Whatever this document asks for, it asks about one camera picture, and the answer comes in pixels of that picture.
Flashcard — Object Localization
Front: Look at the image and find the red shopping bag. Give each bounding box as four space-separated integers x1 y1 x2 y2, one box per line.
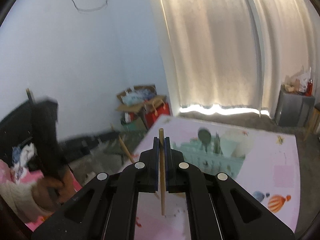
144 99 170 128

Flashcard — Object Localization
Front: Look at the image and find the cream curtain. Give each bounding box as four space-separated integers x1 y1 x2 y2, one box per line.
150 0 319 117

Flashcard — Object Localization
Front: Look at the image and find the red bottle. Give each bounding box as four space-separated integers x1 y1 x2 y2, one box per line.
305 79 313 96

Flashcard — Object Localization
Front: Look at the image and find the white plastic bag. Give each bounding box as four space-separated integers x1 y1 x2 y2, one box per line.
283 67 311 94

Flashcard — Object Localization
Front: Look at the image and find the wooden chair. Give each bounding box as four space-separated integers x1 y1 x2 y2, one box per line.
304 103 320 141

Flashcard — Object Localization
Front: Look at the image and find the grey cabinet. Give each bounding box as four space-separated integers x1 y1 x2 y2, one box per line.
274 88 315 127

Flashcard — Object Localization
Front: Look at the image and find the wooden chopstick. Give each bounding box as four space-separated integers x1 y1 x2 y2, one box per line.
118 133 135 163
159 128 166 216

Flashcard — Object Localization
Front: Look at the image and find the person hand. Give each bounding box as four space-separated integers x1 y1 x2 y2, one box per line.
31 167 76 212

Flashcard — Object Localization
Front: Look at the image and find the green plastic utensil holder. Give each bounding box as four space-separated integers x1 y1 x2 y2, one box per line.
171 139 245 179

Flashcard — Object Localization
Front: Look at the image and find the metal spoon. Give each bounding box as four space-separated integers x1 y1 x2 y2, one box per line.
197 128 212 152

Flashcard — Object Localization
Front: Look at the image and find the cardboard box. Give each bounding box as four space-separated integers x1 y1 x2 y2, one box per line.
116 85 167 113

